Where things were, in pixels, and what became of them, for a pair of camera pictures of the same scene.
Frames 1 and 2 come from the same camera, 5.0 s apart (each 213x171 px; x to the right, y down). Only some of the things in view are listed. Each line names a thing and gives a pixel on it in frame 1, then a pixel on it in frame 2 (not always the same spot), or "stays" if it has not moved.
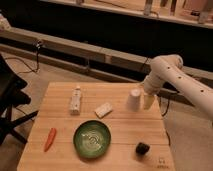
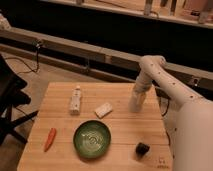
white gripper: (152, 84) -> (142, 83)
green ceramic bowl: (92, 138) stays
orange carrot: (50, 138) stays
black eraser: (141, 148) stays
